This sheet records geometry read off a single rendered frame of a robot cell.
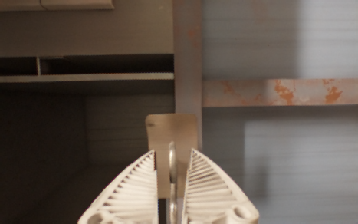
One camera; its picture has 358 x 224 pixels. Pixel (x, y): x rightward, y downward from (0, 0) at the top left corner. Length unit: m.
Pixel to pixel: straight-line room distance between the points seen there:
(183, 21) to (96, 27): 0.15
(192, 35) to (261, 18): 0.19
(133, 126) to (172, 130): 0.71
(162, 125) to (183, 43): 0.15
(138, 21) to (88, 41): 0.10
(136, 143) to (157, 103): 0.29
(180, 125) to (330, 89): 0.31
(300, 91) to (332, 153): 0.22
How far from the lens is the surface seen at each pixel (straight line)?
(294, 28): 0.45
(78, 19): 0.34
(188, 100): 0.26
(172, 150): 0.16
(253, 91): 0.30
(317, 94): 0.38
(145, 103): 0.88
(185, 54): 0.27
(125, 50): 0.28
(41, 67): 0.36
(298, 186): 0.49
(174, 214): 0.19
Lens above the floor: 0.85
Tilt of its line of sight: 1 degrees down
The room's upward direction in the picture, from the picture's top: 91 degrees counter-clockwise
